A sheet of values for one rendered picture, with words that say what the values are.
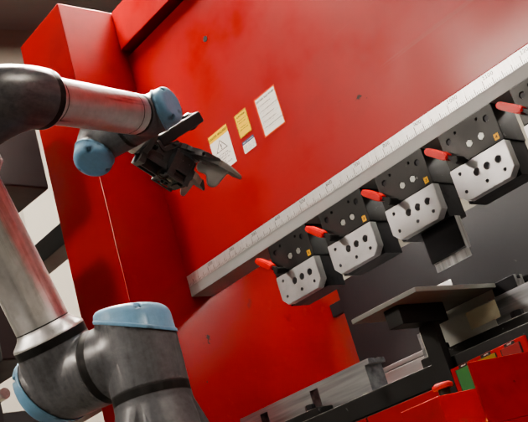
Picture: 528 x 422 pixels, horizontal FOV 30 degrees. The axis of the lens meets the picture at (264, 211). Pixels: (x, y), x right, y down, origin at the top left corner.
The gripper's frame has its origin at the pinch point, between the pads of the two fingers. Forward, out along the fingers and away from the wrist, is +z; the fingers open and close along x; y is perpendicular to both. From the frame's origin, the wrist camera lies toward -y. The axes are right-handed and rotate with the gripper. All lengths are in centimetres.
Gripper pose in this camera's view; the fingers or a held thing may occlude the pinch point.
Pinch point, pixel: (224, 181)
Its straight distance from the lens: 204.4
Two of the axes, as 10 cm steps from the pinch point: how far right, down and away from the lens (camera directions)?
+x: 5.6, -1.3, -8.2
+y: -3.5, 8.6, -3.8
